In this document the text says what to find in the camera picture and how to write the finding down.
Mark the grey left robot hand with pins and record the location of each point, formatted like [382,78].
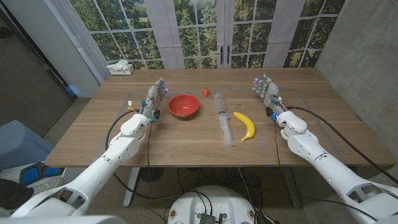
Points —
[152,99]

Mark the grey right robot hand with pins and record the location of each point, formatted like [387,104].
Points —
[270,91]

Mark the large clear plastic syringe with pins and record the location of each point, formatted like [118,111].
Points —
[223,118]

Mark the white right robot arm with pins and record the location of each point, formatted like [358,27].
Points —
[326,165]

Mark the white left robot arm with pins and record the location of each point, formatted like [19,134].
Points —
[102,165]

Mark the red bowl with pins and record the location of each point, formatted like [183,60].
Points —
[183,105]

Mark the yellow toy banana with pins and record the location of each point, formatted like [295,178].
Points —
[248,124]

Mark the red toy strawberry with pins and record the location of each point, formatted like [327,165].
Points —
[206,92]

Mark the white box with tissue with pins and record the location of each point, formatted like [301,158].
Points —
[122,70]

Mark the wooden table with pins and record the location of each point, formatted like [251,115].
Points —
[199,146]

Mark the printed window backdrop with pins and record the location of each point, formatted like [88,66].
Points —
[192,37]

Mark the black round fan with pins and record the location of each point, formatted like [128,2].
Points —
[151,174]

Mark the white table leg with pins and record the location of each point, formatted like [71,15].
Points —
[130,186]

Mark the grey table leg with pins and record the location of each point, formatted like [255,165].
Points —
[292,189]

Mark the white robot torso base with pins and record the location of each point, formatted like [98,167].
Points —
[214,202]

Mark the dark brown door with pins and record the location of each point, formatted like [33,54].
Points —
[28,93]

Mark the grey sneaker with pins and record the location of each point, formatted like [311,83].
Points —
[49,185]

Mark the blue-grey plastic bin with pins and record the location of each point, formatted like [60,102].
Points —
[21,143]

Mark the black and blue pad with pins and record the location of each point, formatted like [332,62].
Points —
[34,174]

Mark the white robot chest edge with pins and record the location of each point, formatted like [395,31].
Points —
[62,220]

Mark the black trouser leg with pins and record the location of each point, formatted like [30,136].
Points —
[14,194]

